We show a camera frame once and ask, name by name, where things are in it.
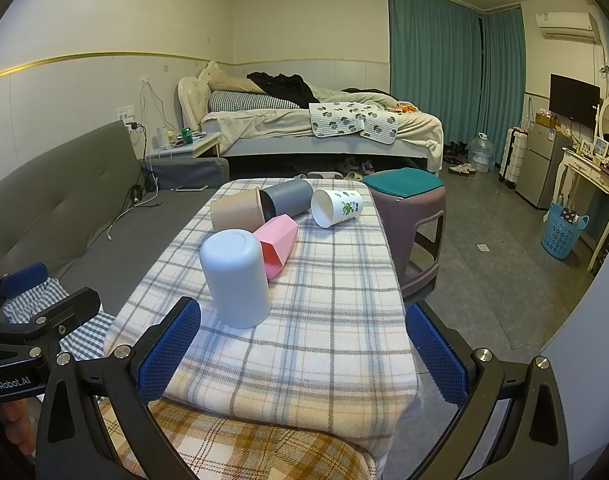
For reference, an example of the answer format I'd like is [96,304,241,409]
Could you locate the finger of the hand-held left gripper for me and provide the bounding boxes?
[0,262,50,322]
[0,287,102,362]

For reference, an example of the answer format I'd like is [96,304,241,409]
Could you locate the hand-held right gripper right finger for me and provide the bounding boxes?
[369,301,571,480]

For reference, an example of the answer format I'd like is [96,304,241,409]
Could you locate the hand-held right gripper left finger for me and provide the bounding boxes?
[36,296,205,480]

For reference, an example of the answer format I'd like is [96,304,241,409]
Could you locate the pale blue cup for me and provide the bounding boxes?
[199,228,272,330]

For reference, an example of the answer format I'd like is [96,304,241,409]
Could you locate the pink faceted cup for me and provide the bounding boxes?
[254,214,300,280]

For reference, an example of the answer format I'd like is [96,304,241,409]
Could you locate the tan cup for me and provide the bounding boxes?
[210,187,266,234]

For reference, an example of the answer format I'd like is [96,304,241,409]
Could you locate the white printed cup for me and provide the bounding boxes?
[310,188,364,230]

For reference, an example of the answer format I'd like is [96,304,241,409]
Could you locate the dark grey cup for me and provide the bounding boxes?
[260,178,314,222]

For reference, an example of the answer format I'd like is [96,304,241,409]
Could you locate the person's left hand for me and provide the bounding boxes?
[3,400,36,453]

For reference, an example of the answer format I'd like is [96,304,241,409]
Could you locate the blue gingham cloth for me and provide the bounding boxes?
[3,280,116,362]

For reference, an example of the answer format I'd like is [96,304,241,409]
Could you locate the grey sofa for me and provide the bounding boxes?
[0,120,231,322]

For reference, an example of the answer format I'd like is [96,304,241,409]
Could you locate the white plaid blanket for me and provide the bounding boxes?
[103,177,421,441]

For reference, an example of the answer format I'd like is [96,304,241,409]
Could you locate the brown plaid cloth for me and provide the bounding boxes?
[98,399,376,480]

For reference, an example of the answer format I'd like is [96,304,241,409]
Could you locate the purple plastic stool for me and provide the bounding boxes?
[369,180,448,302]

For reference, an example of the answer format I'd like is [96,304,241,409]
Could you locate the blue laundry basket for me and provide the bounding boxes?
[540,202,590,261]

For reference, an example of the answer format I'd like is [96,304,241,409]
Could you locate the teal seat cushion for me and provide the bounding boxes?
[362,168,444,199]

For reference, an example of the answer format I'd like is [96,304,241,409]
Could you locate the slippers under bed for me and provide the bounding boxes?
[293,157,376,182]

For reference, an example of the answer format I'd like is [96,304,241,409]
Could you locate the white nightstand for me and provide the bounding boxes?
[148,132,223,162]

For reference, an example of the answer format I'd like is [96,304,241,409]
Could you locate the large water bottle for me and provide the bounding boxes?
[469,132,495,174]

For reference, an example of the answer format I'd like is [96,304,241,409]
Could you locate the white suitcase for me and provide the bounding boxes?
[498,128,530,191]

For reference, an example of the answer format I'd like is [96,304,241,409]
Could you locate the grey fridge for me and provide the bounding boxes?
[514,126,574,210]

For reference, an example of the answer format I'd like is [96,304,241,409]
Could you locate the beige duvet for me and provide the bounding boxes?
[200,87,444,158]

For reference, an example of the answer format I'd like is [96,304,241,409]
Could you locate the white bed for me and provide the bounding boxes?
[177,60,445,173]

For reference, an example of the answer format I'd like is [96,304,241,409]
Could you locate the white dressing table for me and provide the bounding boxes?
[553,144,609,273]

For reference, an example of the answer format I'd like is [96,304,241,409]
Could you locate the leaf print mat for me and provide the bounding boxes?
[308,101,400,144]

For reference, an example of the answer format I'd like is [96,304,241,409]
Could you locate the checked pillow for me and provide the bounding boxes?
[207,90,301,112]

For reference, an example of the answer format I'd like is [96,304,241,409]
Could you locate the narrow teal curtain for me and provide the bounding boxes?
[483,6,528,147]

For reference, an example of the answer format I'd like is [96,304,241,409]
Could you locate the black clothing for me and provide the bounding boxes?
[246,72,319,108]

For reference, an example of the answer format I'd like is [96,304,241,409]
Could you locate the black television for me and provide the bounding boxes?
[549,73,601,131]

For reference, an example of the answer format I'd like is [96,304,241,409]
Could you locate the wide teal curtain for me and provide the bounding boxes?
[387,0,486,160]

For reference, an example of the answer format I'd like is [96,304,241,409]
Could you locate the white air conditioner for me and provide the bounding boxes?
[535,11,603,44]

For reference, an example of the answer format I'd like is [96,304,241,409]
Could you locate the white cable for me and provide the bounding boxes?
[106,204,136,242]

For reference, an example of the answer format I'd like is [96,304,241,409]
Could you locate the black cable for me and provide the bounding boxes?
[128,122,164,208]

